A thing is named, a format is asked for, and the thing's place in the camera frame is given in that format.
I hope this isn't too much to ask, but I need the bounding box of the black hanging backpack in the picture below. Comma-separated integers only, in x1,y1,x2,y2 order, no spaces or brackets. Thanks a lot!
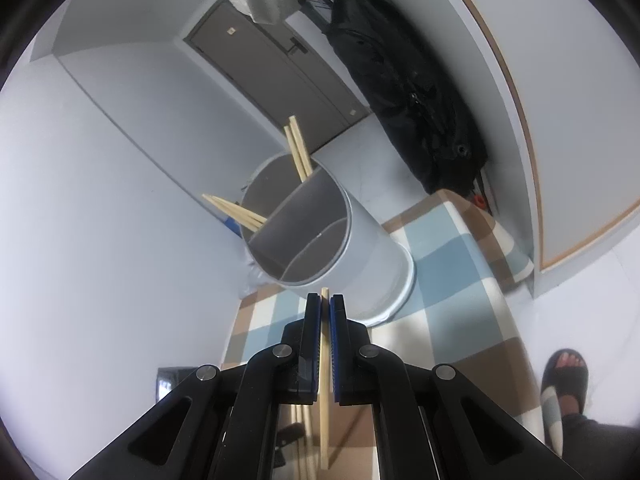
326,0,487,196

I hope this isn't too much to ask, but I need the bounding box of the foot in black sandal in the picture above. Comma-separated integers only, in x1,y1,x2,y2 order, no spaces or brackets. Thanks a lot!
539,349,590,451

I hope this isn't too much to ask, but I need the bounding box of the checkered plaid mat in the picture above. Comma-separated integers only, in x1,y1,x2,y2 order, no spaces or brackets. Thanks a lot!
222,191,544,479

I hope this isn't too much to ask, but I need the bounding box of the grey door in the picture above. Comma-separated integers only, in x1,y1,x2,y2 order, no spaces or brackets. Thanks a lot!
186,0,370,153

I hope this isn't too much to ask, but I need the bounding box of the white divided utensil holder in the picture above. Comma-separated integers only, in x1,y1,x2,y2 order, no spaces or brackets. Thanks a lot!
241,154,416,327

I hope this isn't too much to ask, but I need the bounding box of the chopstick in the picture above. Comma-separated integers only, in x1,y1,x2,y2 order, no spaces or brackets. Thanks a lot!
202,194,267,232
318,287,331,470
283,116,314,182

